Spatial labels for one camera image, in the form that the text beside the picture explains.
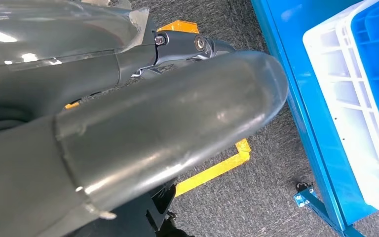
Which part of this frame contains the white plastic storage bin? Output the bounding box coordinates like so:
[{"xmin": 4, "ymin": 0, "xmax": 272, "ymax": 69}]
[{"xmin": 302, "ymin": 0, "xmax": 379, "ymax": 220}]

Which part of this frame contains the blue metal shelf rack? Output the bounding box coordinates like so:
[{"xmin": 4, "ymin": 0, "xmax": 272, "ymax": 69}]
[{"xmin": 251, "ymin": 0, "xmax": 379, "ymax": 237}]

